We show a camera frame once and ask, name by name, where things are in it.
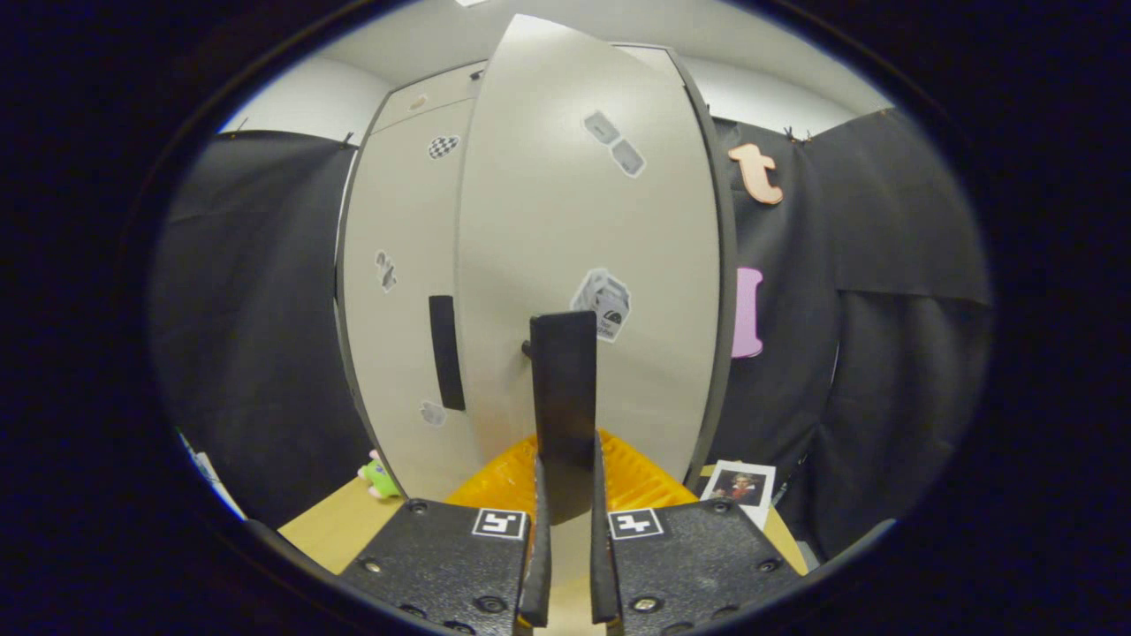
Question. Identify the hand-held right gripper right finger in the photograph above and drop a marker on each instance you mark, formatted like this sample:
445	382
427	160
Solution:
603	574

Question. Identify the black backdrop cloth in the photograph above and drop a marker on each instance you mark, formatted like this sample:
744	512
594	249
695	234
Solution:
265	309

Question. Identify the grey double-door shoe cabinet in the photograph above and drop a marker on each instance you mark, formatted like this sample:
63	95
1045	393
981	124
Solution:
729	265

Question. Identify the stack of books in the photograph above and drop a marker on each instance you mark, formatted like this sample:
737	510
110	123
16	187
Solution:
740	486

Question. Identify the grey shoe cabinet door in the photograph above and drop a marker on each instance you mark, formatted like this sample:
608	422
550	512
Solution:
398	221
548	221

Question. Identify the pink green plush toy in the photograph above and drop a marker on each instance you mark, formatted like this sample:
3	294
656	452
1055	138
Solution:
380	481

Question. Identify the grey cabinet drawer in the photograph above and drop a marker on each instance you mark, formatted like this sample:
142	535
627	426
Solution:
442	97

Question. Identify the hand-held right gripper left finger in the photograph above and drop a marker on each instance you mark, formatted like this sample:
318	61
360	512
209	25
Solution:
535	574

